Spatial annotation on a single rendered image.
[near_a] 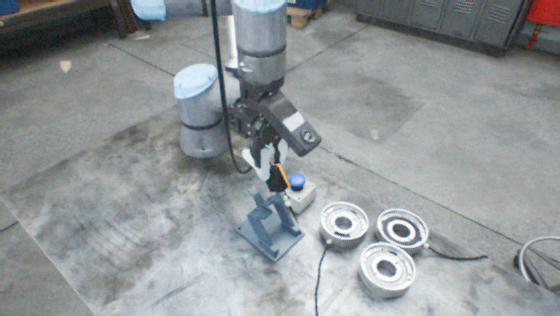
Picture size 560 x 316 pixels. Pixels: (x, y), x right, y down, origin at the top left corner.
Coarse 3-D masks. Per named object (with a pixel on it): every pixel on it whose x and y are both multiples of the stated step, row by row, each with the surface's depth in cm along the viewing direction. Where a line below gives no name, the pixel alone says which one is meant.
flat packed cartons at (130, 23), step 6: (120, 0) 357; (126, 0) 362; (108, 6) 370; (120, 6) 359; (126, 6) 367; (102, 12) 387; (120, 12) 362; (126, 12) 368; (132, 12) 372; (126, 18) 369; (132, 18) 376; (108, 24) 395; (114, 24) 385; (126, 24) 373; (132, 24) 379; (126, 30) 375; (132, 30) 380; (138, 30) 385
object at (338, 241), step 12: (336, 204) 82; (348, 204) 82; (324, 216) 81; (336, 216) 81; (348, 216) 81; (360, 216) 81; (324, 228) 77; (336, 228) 78; (336, 240) 76; (348, 240) 75; (360, 240) 77
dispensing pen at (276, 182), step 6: (270, 168) 66; (276, 168) 65; (270, 174) 66; (276, 174) 65; (282, 174) 66; (270, 180) 67; (276, 180) 65; (282, 180) 66; (270, 186) 68; (276, 186) 66; (282, 186) 66; (282, 192) 68; (282, 198) 69; (288, 198) 69; (288, 204) 69; (294, 216) 70
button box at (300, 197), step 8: (312, 184) 86; (288, 192) 84; (296, 192) 84; (304, 192) 84; (312, 192) 86; (296, 200) 82; (304, 200) 84; (312, 200) 88; (296, 208) 84; (304, 208) 86
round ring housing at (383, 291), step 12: (372, 252) 73; (396, 252) 73; (360, 264) 70; (372, 264) 71; (384, 264) 73; (396, 264) 71; (408, 264) 71; (396, 276) 69; (408, 276) 69; (372, 288) 68; (384, 288) 66; (396, 288) 66; (408, 288) 68
